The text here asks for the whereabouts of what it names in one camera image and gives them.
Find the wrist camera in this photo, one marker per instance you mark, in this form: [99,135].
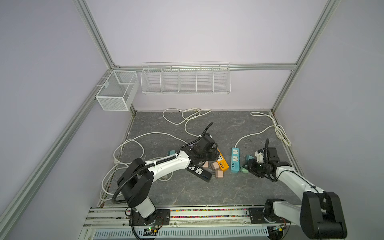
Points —
[206,142]
[272,154]

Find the black power strip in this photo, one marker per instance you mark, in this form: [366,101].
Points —
[200,173]

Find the white wire wall basket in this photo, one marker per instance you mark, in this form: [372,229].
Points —
[195,78]

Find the pink plug adapter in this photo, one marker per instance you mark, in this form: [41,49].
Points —
[206,165]

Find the white mesh box basket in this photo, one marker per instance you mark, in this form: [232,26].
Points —
[118,91]

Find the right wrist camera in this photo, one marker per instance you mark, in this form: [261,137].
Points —
[272,154]

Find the teal power strip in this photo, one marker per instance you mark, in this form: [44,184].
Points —
[235,160]

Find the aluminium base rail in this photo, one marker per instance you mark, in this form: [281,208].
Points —
[189,223]

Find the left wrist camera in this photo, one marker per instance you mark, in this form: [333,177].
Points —
[206,142]

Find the orange power strip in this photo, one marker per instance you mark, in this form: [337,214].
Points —
[221,161]

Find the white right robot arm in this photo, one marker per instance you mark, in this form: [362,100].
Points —
[320,214]

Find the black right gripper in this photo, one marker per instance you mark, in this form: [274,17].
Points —
[250,166]

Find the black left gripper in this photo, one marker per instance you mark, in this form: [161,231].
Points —
[214,155]

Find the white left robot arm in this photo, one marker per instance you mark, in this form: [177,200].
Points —
[135,184]

